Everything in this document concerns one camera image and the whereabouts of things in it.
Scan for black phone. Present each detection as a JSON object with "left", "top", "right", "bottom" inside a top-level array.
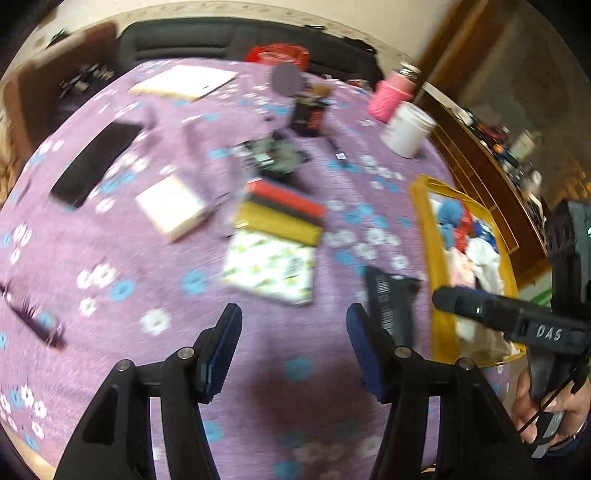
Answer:
[{"left": 48, "top": 122, "right": 144, "bottom": 208}]

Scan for black plastic packet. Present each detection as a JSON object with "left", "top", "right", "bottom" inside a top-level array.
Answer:
[{"left": 362, "top": 265, "right": 421, "bottom": 352}]

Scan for lemon print tissue pack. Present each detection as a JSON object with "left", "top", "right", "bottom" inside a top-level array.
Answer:
[{"left": 222, "top": 228, "right": 317, "bottom": 308}]

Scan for blue knitted cloth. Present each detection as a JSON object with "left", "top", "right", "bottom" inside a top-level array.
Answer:
[{"left": 436, "top": 199, "right": 465, "bottom": 241}]

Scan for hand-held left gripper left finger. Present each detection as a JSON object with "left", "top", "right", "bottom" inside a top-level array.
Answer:
[{"left": 53, "top": 302, "right": 243, "bottom": 480}]

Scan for dark green crumpled object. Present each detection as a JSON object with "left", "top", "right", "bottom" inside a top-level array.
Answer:
[{"left": 238, "top": 133, "right": 309, "bottom": 182}]

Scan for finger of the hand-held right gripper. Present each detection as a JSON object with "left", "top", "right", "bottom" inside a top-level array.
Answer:
[{"left": 431, "top": 285, "right": 520, "bottom": 335}]

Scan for person's right hand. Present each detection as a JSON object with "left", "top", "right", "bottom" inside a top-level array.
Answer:
[{"left": 510, "top": 369, "right": 591, "bottom": 450}]

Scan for white plastic jar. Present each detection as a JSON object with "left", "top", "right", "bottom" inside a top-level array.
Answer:
[{"left": 381, "top": 102, "right": 437, "bottom": 158}]

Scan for white green cup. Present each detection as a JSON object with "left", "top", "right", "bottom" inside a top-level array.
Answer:
[{"left": 510, "top": 131, "right": 536, "bottom": 158}]

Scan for pale notebook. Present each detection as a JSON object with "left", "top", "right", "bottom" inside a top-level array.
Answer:
[{"left": 129, "top": 65, "right": 238, "bottom": 101}]

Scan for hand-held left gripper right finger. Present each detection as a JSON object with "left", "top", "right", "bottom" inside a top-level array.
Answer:
[{"left": 346, "top": 302, "right": 539, "bottom": 480}]

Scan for white towel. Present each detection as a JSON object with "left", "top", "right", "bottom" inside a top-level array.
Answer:
[{"left": 455, "top": 316, "right": 518, "bottom": 363}]

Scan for white cloth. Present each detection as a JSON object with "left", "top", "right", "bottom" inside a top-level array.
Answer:
[{"left": 464, "top": 240, "right": 504, "bottom": 296}]

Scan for yellow cardboard box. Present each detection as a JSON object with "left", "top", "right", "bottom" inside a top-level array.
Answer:
[{"left": 410, "top": 175, "right": 527, "bottom": 367}]

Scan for pile of assorted small items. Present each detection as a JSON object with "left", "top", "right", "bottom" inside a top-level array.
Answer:
[{"left": 455, "top": 106, "right": 548, "bottom": 208}]

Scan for brown chair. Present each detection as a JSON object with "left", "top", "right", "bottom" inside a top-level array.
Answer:
[{"left": 0, "top": 21, "right": 118, "bottom": 153}]

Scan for pink sleeved bottle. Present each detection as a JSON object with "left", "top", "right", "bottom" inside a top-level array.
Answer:
[{"left": 368, "top": 64, "right": 423, "bottom": 123}]

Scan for red soft bundle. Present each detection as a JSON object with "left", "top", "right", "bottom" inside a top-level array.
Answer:
[{"left": 455, "top": 217, "right": 474, "bottom": 250}]

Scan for dark bristled object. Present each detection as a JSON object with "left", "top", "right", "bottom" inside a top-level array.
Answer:
[{"left": 0, "top": 281, "right": 66, "bottom": 348}]

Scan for zip bag of coloured foam sheets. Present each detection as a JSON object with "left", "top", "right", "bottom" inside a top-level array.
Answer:
[{"left": 235, "top": 179, "right": 328, "bottom": 246}]

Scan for white small box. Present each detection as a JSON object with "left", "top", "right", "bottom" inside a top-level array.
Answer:
[{"left": 135, "top": 175, "right": 206, "bottom": 243}]

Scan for red plastic bag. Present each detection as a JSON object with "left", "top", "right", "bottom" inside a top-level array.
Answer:
[{"left": 245, "top": 43, "right": 309, "bottom": 70}]

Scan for black sofa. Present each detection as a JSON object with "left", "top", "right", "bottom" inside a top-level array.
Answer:
[{"left": 115, "top": 21, "right": 384, "bottom": 86}]

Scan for purple floral tablecloth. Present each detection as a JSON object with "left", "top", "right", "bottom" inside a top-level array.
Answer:
[{"left": 0, "top": 58, "right": 529, "bottom": 480}]

